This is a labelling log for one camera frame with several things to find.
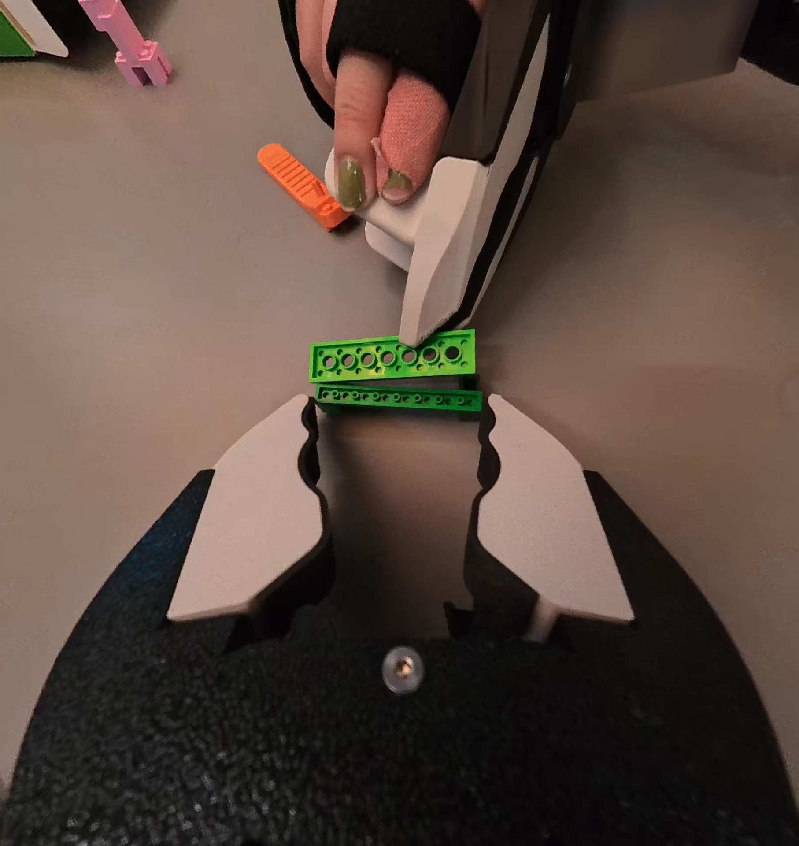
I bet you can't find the person's right hand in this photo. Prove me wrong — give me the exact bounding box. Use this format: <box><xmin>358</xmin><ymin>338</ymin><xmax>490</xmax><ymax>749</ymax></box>
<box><xmin>294</xmin><ymin>0</ymin><xmax>488</xmax><ymax>214</ymax></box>

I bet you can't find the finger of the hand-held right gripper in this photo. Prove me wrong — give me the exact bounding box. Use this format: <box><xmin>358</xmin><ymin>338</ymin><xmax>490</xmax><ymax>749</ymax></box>
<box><xmin>325</xmin><ymin>148</ymin><xmax>494</xmax><ymax>348</ymax></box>
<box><xmin>466</xmin><ymin>13</ymin><xmax>552</xmax><ymax>331</ymax></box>

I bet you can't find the long narrow green lego plate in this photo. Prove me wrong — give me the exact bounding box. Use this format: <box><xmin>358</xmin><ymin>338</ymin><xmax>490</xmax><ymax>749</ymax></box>
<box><xmin>314</xmin><ymin>375</ymin><xmax>485</xmax><ymax>419</ymax></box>

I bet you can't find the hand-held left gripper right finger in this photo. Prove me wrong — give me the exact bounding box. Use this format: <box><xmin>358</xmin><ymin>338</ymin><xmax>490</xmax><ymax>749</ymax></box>
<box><xmin>464</xmin><ymin>393</ymin><xmax>637</xmax><ymax>643</ymax></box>

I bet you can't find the wide green lego plate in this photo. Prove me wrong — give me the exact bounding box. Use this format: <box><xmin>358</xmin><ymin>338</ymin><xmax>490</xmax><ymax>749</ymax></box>
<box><xmin>309</xmin><ymin>328</ymin><xmax>477</xmax><ymax>386</ymax></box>

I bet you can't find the green cardboard lego box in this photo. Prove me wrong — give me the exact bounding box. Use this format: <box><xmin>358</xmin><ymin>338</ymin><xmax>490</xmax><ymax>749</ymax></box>
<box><xmin>0</xmin><ymin>0</ymin><xmax>70</xmax><ymax>62</ymax></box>

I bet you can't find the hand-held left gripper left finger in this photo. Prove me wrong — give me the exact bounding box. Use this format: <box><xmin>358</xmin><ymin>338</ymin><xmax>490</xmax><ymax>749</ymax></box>
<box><xmin>166</xmin><ymin>393</ymin><xmax>337</xmax><ymax>635</ymax></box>

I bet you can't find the pink lego pig figure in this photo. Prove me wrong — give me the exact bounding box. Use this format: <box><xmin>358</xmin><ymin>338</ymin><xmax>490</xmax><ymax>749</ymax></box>
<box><xmin>79</xmin><ymin>0</ymin><xmax>174</xmax><ymax>89</ymax></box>

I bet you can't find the orange lego brick separator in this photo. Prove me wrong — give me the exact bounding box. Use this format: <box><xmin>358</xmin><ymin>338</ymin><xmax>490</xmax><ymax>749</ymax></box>
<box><xmin>257</xmin><ymin>143</ymin><xmax>355</xmax><ymax>232</ymax></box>

